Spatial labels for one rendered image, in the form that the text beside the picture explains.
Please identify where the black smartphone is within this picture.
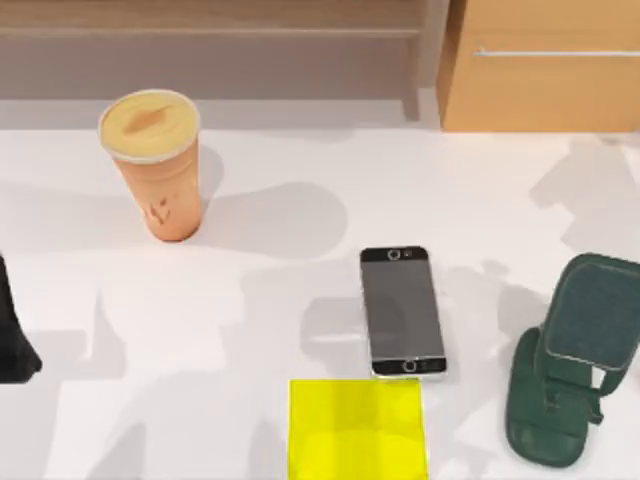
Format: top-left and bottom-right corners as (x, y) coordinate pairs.
(359, 245), (449, 384)

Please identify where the orange cup with lid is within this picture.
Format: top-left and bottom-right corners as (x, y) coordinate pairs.
(98, 90), (203, 243)

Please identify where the flat yellow square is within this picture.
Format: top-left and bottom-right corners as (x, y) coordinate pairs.
(286, 377), (430, 480)

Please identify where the wooden open shelf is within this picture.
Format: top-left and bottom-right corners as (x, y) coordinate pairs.
(0, 0), (436, 121)

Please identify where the wooden cupboard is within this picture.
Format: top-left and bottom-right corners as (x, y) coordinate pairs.
(434, 0), (640, 133)

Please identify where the dark green phone stand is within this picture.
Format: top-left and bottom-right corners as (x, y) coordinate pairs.
(504, 252), (640, 469)

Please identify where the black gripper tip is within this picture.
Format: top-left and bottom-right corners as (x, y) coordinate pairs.
(0, 255), (43, 385)

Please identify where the long metal handle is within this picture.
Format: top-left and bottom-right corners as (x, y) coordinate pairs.
(473, 45), (640, 59)

